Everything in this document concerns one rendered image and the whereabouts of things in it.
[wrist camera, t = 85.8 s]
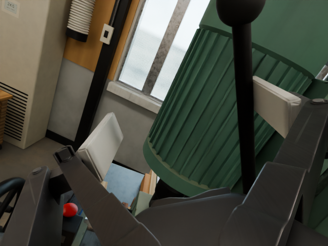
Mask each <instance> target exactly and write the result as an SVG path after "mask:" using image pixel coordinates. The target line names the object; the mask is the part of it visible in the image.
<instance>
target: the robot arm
mask: <svg viewBox="0 0 328 246"><path fill-rule="evenodd" d="M253 101H254V110H255V111H256V112H257V113H258V114H259V115H260V116H261V117H262V118H263V119H264V120H265V121H267V122H268V123H269V124H270V125H271V126H272V127H273V128H274V129H275V130H276V131H277V132H278V133H279V134H280V135H282V136H283V137H284V138H285V140H284V142H283V144H282V145H281V147H280V149H279V151H278V153H277V155H276V157H275V158H274V160H273V162H269V161H267V162H266V163H265V164H264V166H263V168H262V170H261V171H260V173H259V175H258V176H257V178H256V180H255V182H254V183H253V185H252V187H251V189H250V190H249V192H248V194H247V195H246V194H243V193H236V192H231V191H230V188H229V186H227V187H222V188H217V189H211V190H208V191H205V192H203V193H200V194H198V195H195V196H193V197H190V198H178V197H168V198H163V199H157V200H152V201H151V207H149V208H147V209H145V210H143V211H142V212H140V213H139V214H138V215H136V216H135V217H134V216H133V215H132V214H131V213H130V212H129V211H128V209H127V208H126V207H125V206H124V205H123V204H122V203H121V202H120V200H119V199H118V198H117V197H116V196H115V195H114V194H113V193H112V192H111V193H109V192H108V191H107V190H106V189H105V188H104V186H103V185H102V184H101V183H102V182H103V180H104V178H105V176H106V174H107V172H108V170H109V167H110V165H111V163H112V161H113V159H114V157H115V155H116V152H117V150H118V148H119V146H120V144H121V142H122V140H123V134H122V132H121V129H120V127H119V124H118V122H117V119H116V117H115V114H114V113H113V112H111V113H107V115H106V116H105V117H104V118H103V120H102V121H101V122H100V123H99V124H98V126H97V127H96V128H95V129H94V131H93V132H92V133H91V134H90V136H89V137H88V138H87V139H86V140H85V142H84V143H83V144H82V145H81V146H80V148H79V149H78V150H77V151H76V152H75V151H74V150H73V148H72V146H71V145H67V146H64V147H61V148H59V149H58V150H56V151H55V152H54V153H53V156H54V158H55V160H56V162H57V163H58V165H59V167H57V168H54V169H52V170H49V168H48V166H46V165H45V166H41V167H38V168H36V169H34V170H32V172H31V173H29V175H28V176H27V179H26V181H25V184H24V186H23V188H22V191H21V193H20V196H19V198H18V201H17V203H16V206H15V208H14V210H13V213H12V215H11V218H10V220H9V223H8V225H7V227H6V230H5V232H4V235H3V237H2V239H1V242H0V246H61V238H62V219H63V205H64V193H66V192H69V191H71V190H72V191H73V192H74V194H75V196H76V198H77V200H78V202H79V203H80V205H81V207H82V209H83V211H84V213H85V215H86V217H87V219H88V221H89V222H90V224H91V226H92V228H93V230H94V232H95V233H96V235H97V237H98V239H99V241H100V243H101V245H102V246H328V237H326V236H324V235H322V234H321V233H319V232H317V231H315V230H313V229H311V228H310V227H308V219H309V215H310V211H311V208H312V204H313V200H314V196H315V193H316V189H317V185H318V182H319V178H320V174H321V170H322V167H323V163H324V159H325V155H326V152H328V100H327V99H312V100H311V99H309V98H307V97H304V96H302V95H300V94H298V93H296V92H291V91H288V92H287V91H285V90H283V89H281V88H279V87H277V86H275V85H273V84H271V83H269V82H267V81H265V80H263V79H261V78H259V77H257V76H253Z"/></svg>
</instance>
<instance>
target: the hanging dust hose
mask: <svg viewBox="0 0 328 246"><path fill-rule="evenodd" d="M94 2H95V0H72V4H71V5H72V6H71V9H70V10H71V11H70V14H69V15H70V16H69V21H68V25H69V26H67V29H66V33H65V34H66V35H67V36H68V37H70V38H73V39H75V40H78V41H81V42H86V41H87V37H88V32H89V31H88V30H89V28H90V27H89V25H90V23H91V22H90V21H91V16H92V14H93V13H92V12H93V9H94V8H93V7H94V4H95V3H94Z"/></svg>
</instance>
